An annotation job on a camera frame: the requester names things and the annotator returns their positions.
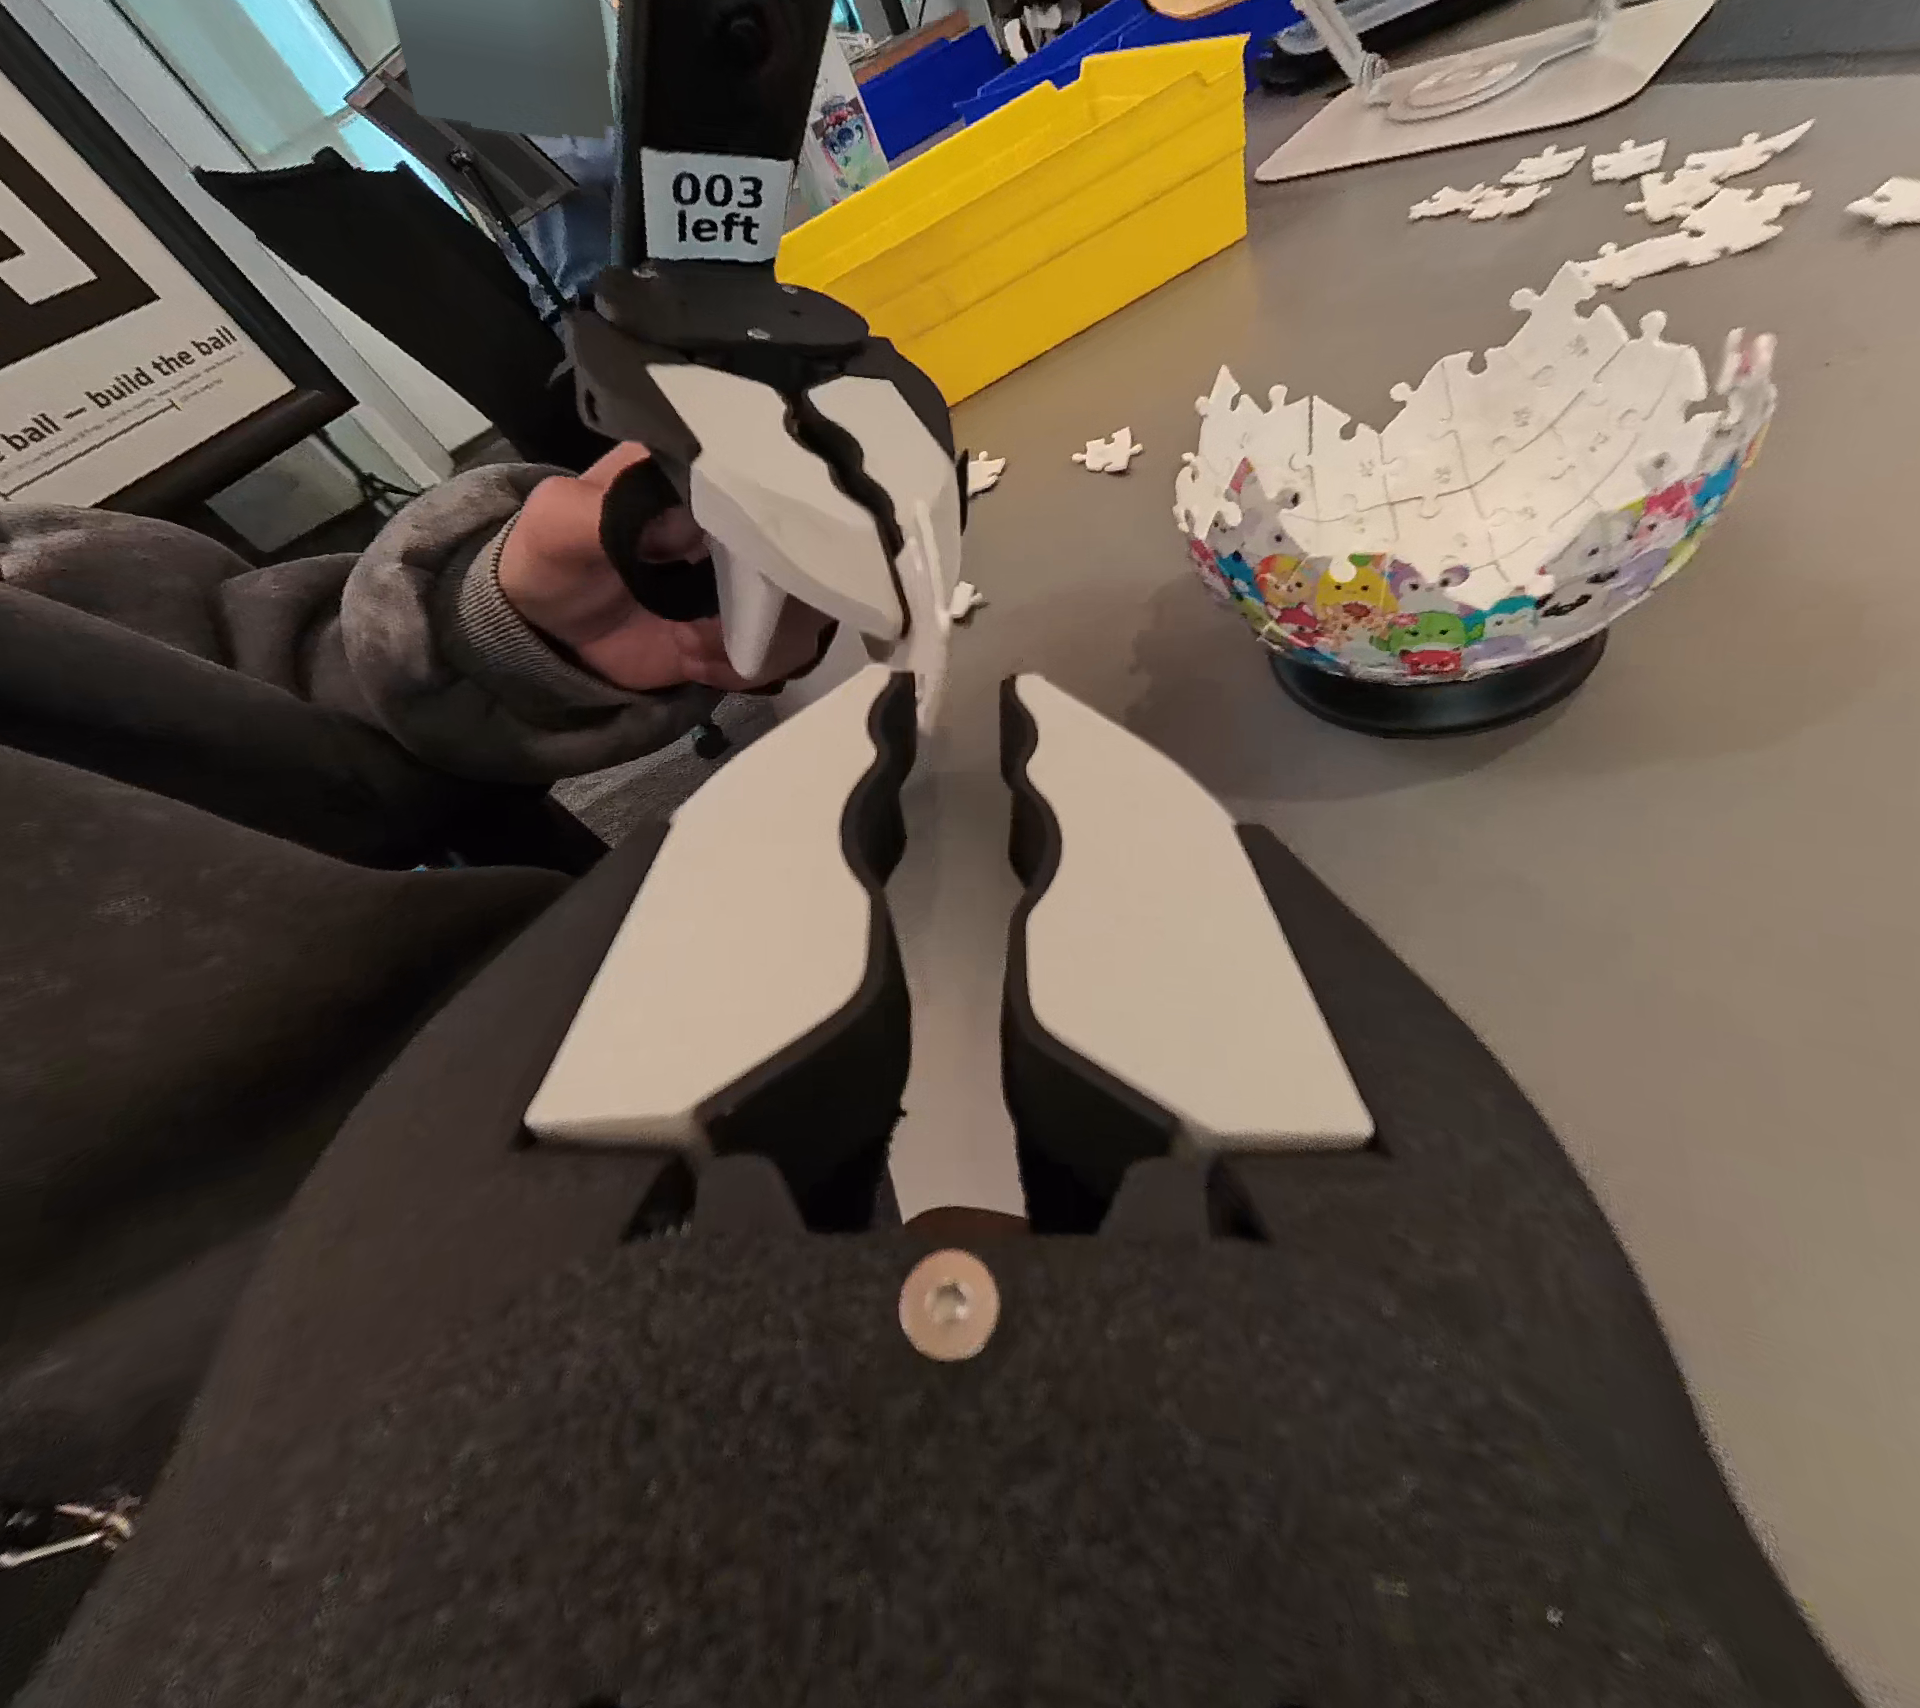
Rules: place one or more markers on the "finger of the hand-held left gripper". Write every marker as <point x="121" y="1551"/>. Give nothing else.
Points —
<point x="900" y="440"/>
<point x="765" y="493"/>

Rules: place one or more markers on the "person's left hand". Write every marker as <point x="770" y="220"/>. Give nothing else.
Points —
<point x="570" y="568"/>

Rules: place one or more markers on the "partly built white puzzle ball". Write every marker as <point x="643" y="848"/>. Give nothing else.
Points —
<point x="1470" y="478"/>

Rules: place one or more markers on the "puzzle pieces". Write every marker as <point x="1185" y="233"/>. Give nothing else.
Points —
<point x="1724" y="209"/>

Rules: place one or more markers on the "blue storage bin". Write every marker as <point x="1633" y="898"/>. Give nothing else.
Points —
<point x="915" y="88"/>

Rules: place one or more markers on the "person's left forearm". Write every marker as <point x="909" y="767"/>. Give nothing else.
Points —
<point x="374" y="629"/>

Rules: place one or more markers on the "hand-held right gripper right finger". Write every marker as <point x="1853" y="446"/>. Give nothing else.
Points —
<point x="1200" y="972"/>

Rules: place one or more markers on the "printed cartoon carton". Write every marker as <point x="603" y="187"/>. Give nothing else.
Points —
<point x="842" y="141"/>

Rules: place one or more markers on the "black white marker poster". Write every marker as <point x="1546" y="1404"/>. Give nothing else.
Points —
<point x="150" y="388"/>

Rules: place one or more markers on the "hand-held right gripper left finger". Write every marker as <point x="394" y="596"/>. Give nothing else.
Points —
<point x="720" y="972"/>

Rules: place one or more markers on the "black office chair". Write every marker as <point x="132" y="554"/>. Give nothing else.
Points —
<point x="390" y="283"/>

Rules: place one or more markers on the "single white puzzle piece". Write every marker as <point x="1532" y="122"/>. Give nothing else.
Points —
<point x="931" y="642"/>
<point x="985" y="473"/>

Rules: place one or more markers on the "yellow box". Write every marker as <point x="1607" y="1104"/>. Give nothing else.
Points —
<point x="1051" y="238"/>

